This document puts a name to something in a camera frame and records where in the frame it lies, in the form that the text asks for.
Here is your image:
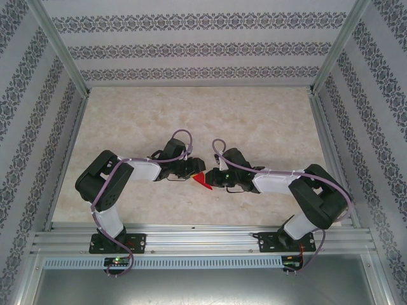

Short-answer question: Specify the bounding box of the grey sheet metal panel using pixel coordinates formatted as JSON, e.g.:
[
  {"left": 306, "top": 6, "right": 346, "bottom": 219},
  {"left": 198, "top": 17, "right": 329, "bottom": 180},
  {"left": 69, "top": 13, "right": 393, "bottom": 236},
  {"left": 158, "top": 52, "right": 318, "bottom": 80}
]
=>
[{"left": 31, "top": 268, "right": 387, "bottom": 305}]

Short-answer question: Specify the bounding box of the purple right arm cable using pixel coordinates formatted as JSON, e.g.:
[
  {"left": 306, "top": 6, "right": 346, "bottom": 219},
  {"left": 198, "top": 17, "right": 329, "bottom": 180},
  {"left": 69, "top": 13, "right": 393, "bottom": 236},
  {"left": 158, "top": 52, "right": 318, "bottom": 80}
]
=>
[{"left": 211, "top": 138, "right": 354, "bottom": 276}]

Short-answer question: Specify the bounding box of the aluminium mounting rail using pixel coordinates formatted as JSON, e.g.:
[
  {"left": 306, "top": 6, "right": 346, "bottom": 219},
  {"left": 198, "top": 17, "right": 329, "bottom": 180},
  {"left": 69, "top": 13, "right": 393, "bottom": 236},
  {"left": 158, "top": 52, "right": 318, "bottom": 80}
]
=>
[{"left": 31, "top": 223, "right": 373, "bottom": 255}]

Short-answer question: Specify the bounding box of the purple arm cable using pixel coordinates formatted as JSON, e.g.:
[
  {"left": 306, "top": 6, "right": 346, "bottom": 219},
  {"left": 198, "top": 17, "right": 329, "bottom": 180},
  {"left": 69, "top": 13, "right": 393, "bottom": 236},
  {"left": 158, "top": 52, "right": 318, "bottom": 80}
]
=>
[
  {"left": 90, "top": 129, "right": 195, "bottom": 278},
  {"left": 211, "top": 138, "right": 354, "bottom": 276}
]

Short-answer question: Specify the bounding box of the red paper sheet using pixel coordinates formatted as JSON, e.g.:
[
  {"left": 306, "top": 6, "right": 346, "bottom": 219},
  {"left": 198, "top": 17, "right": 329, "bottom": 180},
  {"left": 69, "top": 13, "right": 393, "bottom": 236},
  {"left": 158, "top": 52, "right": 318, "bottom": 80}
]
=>
[{"left": 192, "top": 173, "right": 214, "bottom": 191}]

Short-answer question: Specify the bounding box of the small dark circuit board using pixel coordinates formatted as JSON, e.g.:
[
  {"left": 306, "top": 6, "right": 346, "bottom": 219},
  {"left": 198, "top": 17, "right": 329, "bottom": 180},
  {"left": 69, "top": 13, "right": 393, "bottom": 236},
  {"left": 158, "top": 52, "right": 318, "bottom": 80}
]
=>
[{"left": 284, "top": 255, "right": 305, "bottom": 268}]

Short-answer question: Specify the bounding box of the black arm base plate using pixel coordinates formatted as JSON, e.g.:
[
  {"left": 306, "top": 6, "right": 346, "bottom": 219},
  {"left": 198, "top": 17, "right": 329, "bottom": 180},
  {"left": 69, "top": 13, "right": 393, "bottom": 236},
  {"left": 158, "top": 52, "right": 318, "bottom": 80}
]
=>
[
  {"left": 258, "top": 231, "right": 316, "bottom": 254},
  {"left": 90, "top": 233, "right": 148, "bottom": 254}
]

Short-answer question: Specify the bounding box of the aluminium frame post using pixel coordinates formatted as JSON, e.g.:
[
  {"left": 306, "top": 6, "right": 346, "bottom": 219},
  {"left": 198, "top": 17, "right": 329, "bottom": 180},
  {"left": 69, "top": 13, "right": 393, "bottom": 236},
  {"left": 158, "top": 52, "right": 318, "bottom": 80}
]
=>
[
  {"left": 27, "top": 0, "right": 92, "bottom": 98},
  {"left": 308, "top": 0, "right": 373, "bottom": 96}
]

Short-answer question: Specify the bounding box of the aluminium side rail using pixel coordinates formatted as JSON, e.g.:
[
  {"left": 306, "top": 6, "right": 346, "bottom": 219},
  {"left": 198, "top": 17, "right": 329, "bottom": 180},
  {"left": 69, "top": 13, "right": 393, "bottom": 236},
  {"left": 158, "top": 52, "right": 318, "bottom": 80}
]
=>
[
  {"left": 307, "top": 87, "right": 362, "bottom": 229},
  {"left": 44, "top": 91, "right": 92, "bottom": 231}
]

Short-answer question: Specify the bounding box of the slotted grey cable duct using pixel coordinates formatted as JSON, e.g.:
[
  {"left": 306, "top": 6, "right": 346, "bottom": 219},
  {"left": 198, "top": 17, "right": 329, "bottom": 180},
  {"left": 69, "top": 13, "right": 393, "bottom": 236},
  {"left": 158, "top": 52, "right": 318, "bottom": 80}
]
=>
[{"left": 43, "top": 256, "right": 284, "bottom": 271}]

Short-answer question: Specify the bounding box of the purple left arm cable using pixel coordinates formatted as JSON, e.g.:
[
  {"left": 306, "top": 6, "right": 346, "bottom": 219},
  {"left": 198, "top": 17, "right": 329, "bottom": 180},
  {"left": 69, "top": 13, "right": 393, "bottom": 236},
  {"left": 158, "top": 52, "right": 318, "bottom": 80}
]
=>
[{"left": 90, "top": 129, "right": 195, "bottom": 278}]

